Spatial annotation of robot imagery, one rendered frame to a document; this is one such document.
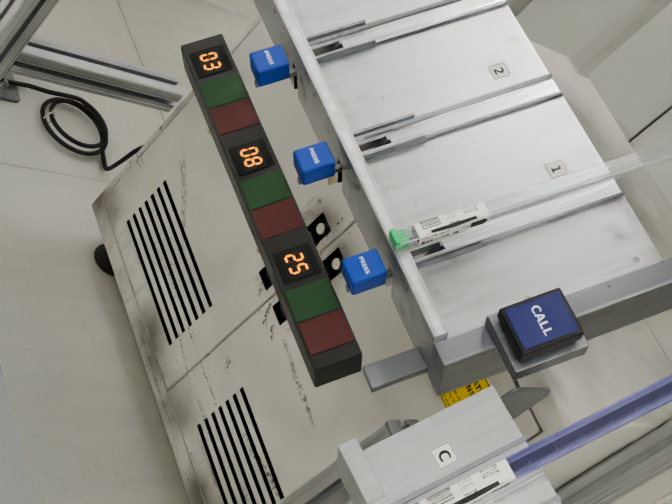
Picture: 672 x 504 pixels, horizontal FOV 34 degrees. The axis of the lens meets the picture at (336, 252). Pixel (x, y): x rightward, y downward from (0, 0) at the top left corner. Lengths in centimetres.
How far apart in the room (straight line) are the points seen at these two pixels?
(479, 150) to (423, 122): 5
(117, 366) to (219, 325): 24
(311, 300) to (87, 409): 77
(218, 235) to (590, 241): 71
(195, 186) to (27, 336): 32
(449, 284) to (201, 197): 72
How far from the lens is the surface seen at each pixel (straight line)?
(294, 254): 89
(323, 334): 85
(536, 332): 81
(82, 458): 154
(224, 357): 147
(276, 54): 98
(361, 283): 86
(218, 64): 100
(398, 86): 97
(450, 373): 85
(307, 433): 136
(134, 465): 159
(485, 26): 102
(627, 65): 309
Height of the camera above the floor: 114
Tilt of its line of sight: 31 degrees down
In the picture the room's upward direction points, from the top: 48 degrees clockwise
